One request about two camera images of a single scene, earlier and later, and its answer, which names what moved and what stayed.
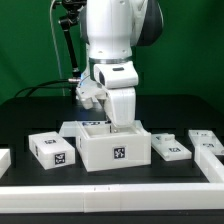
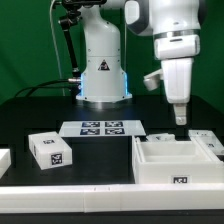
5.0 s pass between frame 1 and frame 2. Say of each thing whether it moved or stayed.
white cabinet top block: stayed
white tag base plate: stayed
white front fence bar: stayed
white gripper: moved
